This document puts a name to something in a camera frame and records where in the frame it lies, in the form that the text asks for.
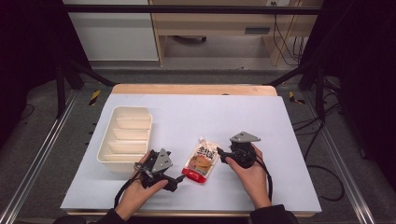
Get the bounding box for black metal frame stand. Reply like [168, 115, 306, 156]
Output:
[266, 60, 327, 120]
[55, 57, 117, 119]

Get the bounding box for hanging black desk cables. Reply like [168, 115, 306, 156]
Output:
[272, 1, 305, 66]

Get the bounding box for black horizontal frame bar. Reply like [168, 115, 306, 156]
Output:
[63, 4, 323, 16]

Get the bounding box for person's black sleeve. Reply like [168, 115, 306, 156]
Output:
[249, 203, 301, 224]
[52, 208, 129, 224]

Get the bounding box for light wooden desk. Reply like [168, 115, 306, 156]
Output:
[148, 0, 323, 67]

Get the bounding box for yellow and black tape marker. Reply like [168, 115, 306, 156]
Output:
[288, 91, 306, 105]
[89, 90, 102, 107]

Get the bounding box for person's left hand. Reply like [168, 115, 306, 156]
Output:
[115, 151, 169, 222]

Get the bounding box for hand-held gripper black cable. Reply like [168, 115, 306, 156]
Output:
[113, 161, 154, 210]
[254, 154, 275, 203]

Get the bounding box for person's left black sleeve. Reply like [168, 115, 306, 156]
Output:
[52, 208, 129, 224]

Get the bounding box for thin black floor cable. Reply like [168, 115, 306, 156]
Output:
[19, 103, 35, 121]

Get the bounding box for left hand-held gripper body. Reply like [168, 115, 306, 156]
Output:
[134, 148, 174, 189]

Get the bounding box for person's right black sleeve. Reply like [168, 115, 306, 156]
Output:
[249, 203, 301, 224]

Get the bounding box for red and white snack packet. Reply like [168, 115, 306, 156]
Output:
[181, 136, 220, 185]

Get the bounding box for white table mat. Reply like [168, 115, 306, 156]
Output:
[60, 93, 322, 215]

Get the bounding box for person's right hand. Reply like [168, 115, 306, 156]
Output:
[225, 145, 273, 210]

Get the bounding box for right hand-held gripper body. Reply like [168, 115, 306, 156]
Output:
[228, 131, 262, 170]

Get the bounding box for black curtain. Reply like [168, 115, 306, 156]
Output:
[0, 0, 73, 149]
[300, 0, 396, 190]

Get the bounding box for cream divided storage box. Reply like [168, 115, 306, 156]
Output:
[96, 105, 154, 174]

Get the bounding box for aluminium floor rail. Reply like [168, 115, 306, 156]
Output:
[0, 89, 79, 224]
[302, 90, 378, 224]

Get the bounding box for left hand-held gripper black cable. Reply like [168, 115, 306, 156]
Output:
[113, 161, 154, 210]

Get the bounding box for wooden table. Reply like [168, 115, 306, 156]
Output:
[66, 83, 316, 218]

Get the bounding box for right hand-held gripper black cable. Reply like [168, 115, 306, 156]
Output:
[254, 154, 275, 203]

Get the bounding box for white cabinet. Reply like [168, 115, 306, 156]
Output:
[63, 0, 160, 62]

